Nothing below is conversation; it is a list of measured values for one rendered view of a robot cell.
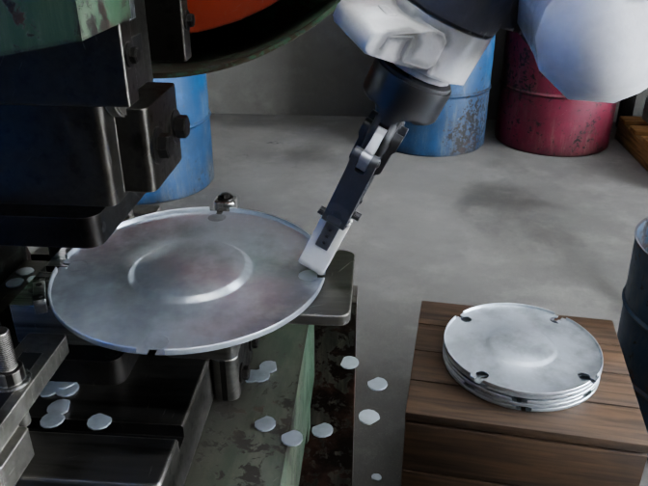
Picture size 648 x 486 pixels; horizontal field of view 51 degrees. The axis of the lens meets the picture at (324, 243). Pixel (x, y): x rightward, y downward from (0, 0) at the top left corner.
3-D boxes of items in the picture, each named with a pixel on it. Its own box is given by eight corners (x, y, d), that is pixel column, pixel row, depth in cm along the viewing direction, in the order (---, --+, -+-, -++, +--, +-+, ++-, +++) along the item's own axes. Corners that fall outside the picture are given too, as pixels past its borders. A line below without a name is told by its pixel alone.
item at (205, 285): (312, 364, 60) (311, 357, 59) (-6, 348, 62) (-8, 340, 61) (334, 216, 85) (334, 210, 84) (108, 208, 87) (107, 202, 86)
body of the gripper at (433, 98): (447, 99, 57) (397, 188, 61) (460, 77, 64) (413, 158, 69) (369, 56, 57) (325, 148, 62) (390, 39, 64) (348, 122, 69)
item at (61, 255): (148, 274, 83) (144, 240, 80) (103, 346, 69) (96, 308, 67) (76, 271, 83) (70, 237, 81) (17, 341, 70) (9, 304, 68)
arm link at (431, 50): (497, 28, 61) (466, 81, 64) (375, -39, 62) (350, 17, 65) (485, 54, 50) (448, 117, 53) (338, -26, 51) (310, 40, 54)
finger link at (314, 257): (351, 222, 69) (349, 225, 68) (323, 273, 73) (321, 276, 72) (326, 207, 69) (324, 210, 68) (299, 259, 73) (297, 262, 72)
